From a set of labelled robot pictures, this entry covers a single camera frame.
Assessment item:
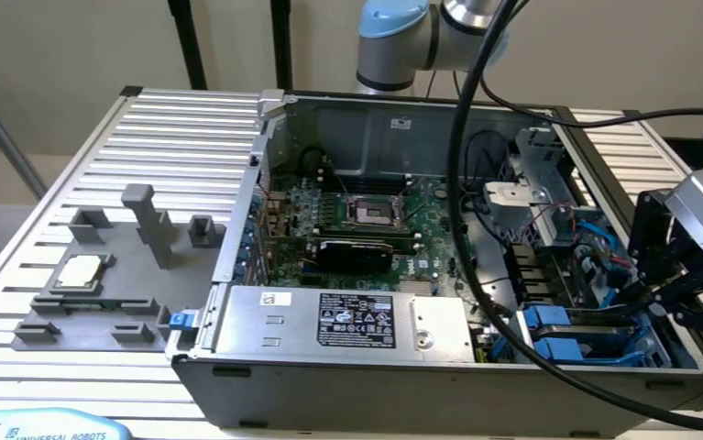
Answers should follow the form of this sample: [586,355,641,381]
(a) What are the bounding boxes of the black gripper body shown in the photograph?
[626,187,703,299]

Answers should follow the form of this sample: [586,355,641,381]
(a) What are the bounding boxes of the black disk with blue carrier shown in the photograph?
[562,305,641,329]

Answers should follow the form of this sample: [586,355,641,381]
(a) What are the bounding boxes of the blue disk bay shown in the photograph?
[492,302,674,369]

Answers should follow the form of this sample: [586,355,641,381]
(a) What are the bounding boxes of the metal drive bay cage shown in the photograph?
[482,126,601,247]

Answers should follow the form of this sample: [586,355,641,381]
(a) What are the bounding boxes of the green motherboard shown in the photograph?
[258,176,481,297]

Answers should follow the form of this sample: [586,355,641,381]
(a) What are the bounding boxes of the open black PC case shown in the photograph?
[170,89,703,435]

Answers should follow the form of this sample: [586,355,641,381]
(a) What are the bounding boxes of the black graphics card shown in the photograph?
[315,237,397,268]

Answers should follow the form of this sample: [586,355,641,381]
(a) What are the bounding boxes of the CPU socket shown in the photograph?
[339,192,403,229]

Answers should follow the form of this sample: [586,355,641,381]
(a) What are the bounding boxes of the installed black RAM sticks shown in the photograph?
[335,172,407,193]

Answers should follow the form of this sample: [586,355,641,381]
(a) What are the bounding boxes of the silver power supply unit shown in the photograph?
[203,284,481,364]

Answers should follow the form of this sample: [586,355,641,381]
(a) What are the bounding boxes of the blue case latch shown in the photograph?
[167,310,198,332]

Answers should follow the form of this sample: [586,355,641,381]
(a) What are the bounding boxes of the black stand pole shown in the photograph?
[270,0,295,91]
[166,0,210,91]

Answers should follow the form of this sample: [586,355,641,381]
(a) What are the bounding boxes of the grey parts rack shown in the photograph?
[11,182,227,353]

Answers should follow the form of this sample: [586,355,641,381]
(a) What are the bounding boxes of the silver CPU chip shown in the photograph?
[48,252,118,293]

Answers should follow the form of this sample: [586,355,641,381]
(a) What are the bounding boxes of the light blue teach pendant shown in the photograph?
[0,406,134,440]

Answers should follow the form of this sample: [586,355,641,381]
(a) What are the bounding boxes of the grey metal pole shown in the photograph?
[0,58,48,199]

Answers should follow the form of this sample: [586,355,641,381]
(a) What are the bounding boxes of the red wire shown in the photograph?
[525,203,580,236]

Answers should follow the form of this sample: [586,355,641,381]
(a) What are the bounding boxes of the thick black cable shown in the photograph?
[447,0,703,432]

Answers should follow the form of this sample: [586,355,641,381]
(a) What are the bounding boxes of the thin black cable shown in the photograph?
[478,0,703,130]

